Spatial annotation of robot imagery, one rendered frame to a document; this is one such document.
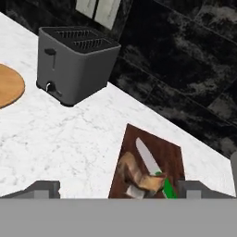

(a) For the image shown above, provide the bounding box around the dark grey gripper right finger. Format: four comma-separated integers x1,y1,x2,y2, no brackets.
177,180,237,200

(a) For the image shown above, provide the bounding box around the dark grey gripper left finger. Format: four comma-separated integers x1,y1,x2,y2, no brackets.
0,180,61,200

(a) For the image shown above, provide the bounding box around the dark brown cutting board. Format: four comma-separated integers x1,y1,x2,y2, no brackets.
107,123,187,200

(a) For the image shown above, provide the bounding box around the round wooden plate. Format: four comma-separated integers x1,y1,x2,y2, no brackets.
0,63,26,109

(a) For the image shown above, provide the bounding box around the grey toaster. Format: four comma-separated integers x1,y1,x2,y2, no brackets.
35,25,122,107

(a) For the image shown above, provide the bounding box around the green-handled knife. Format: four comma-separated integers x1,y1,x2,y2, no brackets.
135,137,179,200

